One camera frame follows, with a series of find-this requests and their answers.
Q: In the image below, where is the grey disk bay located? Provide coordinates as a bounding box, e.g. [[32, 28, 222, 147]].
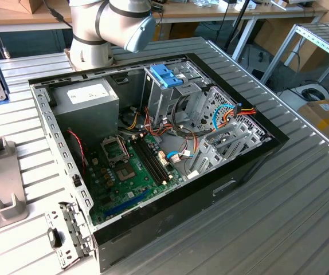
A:
[[186, 121, 271, 176]]

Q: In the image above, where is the black RAM slot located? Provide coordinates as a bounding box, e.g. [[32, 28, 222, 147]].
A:
[[131, 139, 162, 186], [138, 136, 171, 182]]

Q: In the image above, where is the grey metal drive cage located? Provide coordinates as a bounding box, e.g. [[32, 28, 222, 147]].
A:
[[140, 64, 211, 129]]

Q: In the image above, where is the CPU socket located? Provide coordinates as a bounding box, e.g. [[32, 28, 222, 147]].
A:
[[115, 162, 139, 183]]

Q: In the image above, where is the metal socket cover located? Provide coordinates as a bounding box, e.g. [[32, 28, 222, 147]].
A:
[[99, 136, 131, 168]]

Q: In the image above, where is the blue drive cage latch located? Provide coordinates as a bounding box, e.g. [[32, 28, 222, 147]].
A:
[[150, 65, 191, 89]]

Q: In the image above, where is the green motherboard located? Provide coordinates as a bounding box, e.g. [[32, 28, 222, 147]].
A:
[[86, 133, 185, 227]]

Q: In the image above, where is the blue expansion slot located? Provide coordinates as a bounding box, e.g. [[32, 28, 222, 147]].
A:
[[103, 190, 150, 219]]

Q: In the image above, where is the grey power supply unit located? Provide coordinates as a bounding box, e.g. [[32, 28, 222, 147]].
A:
[[51, 78, 120, 147]]

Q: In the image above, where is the black open PC case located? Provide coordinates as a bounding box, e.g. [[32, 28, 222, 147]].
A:
[[28, 52, 290, 273]]

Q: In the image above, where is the black case fan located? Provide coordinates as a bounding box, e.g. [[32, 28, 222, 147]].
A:
[[66, 130, 88, 175]]

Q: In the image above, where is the black tripod pole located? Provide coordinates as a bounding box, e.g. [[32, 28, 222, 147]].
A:
[[224, 0, 253, 51]]

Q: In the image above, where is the plain brown cardboard box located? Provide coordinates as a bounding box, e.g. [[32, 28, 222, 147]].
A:
[[253, 17, 326, 74]]

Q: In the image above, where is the labelled cardboard box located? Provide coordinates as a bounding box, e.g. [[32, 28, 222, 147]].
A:
[[297, 99, 329, 146]]

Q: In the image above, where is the grey parts rack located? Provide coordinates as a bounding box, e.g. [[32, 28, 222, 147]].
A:
[[0, 137, 29, 230]]

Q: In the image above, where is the metal slat shelf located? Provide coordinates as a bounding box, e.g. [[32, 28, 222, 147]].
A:
[[260, 21, 329, 87]]

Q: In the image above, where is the multicoloured wire bundle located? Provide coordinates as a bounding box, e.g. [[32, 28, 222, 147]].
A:
[[143, 106, 197, 146]]

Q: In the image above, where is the blue data wire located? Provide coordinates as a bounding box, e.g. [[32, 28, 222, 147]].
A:
[[211, 103, 237, 131], [166, 151, 194, 162]]

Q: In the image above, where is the red black fan wire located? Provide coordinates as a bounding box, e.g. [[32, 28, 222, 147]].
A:
[[66, 128, 90, 167]]

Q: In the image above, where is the orange red yellow power wire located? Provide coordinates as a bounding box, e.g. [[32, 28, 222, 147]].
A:
[[221, 105, 257, 127]]

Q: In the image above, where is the wooden desk white frame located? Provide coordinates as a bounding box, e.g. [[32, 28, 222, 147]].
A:
[[0, 0, 329, 62]]

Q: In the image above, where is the grey slot retainer bracket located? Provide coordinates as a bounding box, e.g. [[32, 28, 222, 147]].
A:
[[44, 201, 94, 270]]

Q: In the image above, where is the black cable coil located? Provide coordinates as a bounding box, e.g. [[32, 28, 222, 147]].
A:
[[301, 88, 329, 101]]

